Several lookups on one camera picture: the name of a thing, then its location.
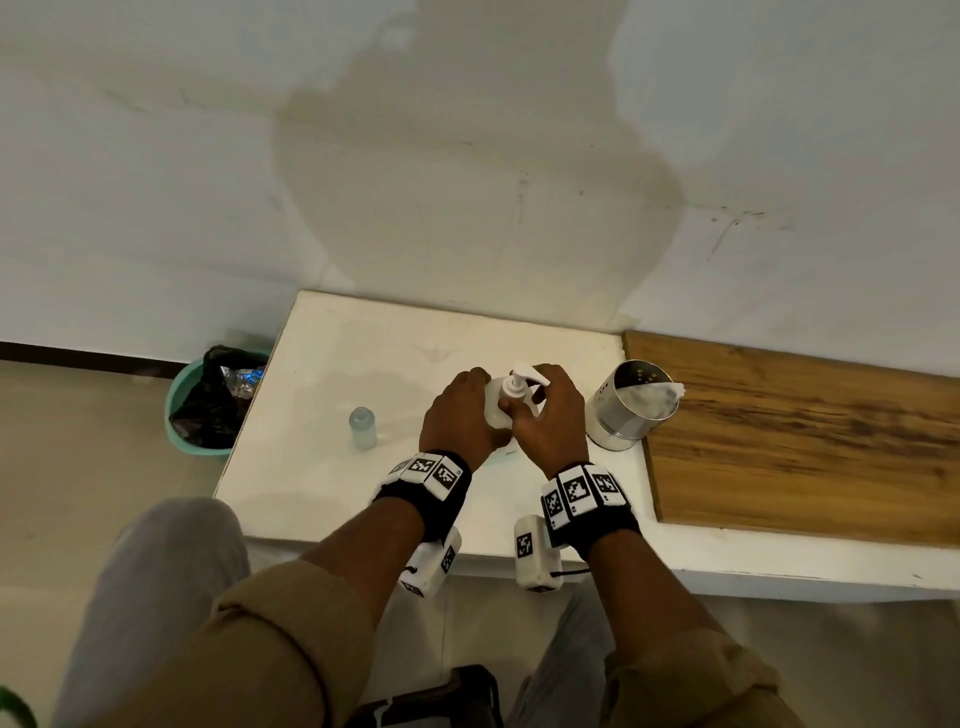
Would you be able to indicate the person's right hand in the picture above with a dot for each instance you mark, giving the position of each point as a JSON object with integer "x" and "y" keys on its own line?
{"x": 559, "y": 431}

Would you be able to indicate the person's left hand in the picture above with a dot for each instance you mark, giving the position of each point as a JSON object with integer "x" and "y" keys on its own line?
{"x": 457, "y": 420}

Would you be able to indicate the person's left fingers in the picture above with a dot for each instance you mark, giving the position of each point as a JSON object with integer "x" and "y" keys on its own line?
{"x": 474, "y": 376}

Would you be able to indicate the person's right thumb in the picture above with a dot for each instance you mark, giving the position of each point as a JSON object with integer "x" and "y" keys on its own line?
{"x": 517, "y": 405}

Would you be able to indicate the white pump bottle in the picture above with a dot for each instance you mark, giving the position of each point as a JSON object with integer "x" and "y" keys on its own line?
{"x": 497, "y": 405}

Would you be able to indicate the person's left forearm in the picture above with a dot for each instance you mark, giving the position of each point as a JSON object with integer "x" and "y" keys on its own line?
{"x": 367, "y": 547}

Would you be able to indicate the person's right forearm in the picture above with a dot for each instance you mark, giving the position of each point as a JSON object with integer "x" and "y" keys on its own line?
{"x": 637, "y": 589}

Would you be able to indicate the metal cylindrical holder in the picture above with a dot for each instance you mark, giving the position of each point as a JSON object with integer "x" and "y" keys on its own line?
{"x": 619, "y": 416}

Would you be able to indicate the black marker wristband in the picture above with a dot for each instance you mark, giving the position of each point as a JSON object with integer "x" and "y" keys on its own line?
{"x": 585, "y": 502}
{"x": 427, "y": 484}

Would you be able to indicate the small clear bottle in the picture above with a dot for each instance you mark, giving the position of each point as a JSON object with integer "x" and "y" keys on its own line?
{"x": 362, "y": 429}

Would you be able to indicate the crumpled clear plastic bottle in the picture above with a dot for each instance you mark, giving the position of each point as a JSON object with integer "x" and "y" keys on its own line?
{"x": 244, "y": 379}

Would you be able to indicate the grey trouser leg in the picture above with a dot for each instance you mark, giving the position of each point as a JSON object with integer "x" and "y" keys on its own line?
{"x": 142, "y": 585}
{"x": 562, "y": 660}

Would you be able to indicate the black trash bag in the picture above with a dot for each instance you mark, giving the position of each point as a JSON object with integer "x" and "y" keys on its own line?
{"x": 210, "y": 409}

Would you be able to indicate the wooden board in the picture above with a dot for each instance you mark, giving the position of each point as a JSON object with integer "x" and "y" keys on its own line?
{"x": 802, "y": 442}

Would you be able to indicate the green waste bin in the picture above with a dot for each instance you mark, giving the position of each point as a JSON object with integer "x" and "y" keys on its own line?
{"x": 178, "y": 431}

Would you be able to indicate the olive sleeve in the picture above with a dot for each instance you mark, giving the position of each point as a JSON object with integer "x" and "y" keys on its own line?
{"x": 262, "y": 652}
{"x": 690, "y": 686}

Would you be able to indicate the green object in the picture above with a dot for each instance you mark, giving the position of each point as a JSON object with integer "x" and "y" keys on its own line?
{"x": 15, "y": 709}

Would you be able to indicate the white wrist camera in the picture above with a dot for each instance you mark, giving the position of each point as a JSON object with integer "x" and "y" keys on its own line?
{"x": 431, "y": 562}
{"x": 534, "y": 555}

